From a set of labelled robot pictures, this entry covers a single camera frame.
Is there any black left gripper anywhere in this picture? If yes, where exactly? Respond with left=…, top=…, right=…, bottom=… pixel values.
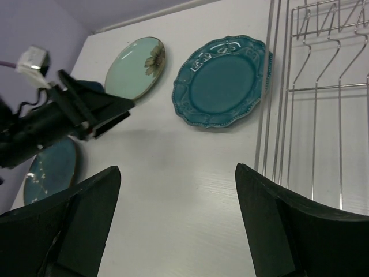
left=37, top=69, right=135, bottom=141

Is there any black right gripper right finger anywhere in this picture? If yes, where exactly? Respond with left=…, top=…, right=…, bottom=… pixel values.
left=235, top=163, right=368, bottom=276

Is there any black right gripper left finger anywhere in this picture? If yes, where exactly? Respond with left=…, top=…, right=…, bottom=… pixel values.
left=1, top=166, right=121, bottom=276

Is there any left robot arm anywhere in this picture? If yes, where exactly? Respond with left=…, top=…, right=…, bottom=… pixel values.
left=1, top=70, right=135, bottom=169

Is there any navy blue leaf-shaped dish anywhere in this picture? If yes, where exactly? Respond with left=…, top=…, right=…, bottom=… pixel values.
left=77, top=80, right=105, bottom=93

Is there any light green flower plate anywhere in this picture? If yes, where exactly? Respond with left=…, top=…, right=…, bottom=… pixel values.
left=104, top=36, right=166, bottom=100

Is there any small dark teal round plate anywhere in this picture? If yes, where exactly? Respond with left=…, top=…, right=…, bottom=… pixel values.
left=23, top=137, right=78, bottom=205

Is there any teal scalloped plate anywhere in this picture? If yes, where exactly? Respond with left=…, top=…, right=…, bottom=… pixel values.
left=171, top=35, right=273, bottom=128

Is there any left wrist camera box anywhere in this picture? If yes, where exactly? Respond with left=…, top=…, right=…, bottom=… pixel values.
left=16, top=46, right=51, bottom=89

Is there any metal wire dish rack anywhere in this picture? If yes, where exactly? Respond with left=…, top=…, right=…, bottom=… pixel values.
left=254, top=1, right=368, bottom=215

